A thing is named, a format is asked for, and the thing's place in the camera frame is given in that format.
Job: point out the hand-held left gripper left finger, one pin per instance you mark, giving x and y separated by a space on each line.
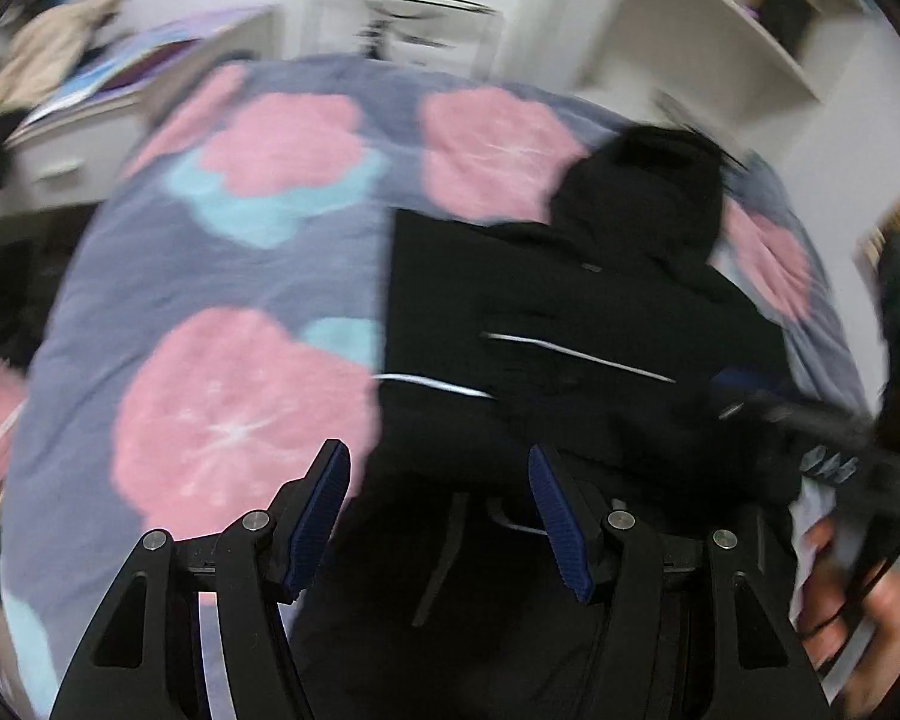
319 517

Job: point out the grey floral blanket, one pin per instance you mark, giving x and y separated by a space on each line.
195 262

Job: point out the person's right hand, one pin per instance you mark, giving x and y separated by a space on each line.
889 615

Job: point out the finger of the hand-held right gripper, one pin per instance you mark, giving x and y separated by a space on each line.
750 386

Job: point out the black padded garment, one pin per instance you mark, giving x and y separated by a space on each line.
7 292

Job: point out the white desk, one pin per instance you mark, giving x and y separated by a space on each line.
60 157

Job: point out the white paper bag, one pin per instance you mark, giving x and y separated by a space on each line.
420 30

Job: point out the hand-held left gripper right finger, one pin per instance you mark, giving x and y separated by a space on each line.
559 525

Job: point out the beige clothing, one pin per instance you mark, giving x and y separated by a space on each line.
45 60

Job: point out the black jacket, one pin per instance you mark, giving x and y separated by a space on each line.
570 300

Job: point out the white wall shelf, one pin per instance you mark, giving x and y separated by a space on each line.
720 22

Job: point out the open book on desk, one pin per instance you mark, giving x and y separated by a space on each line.
142 52

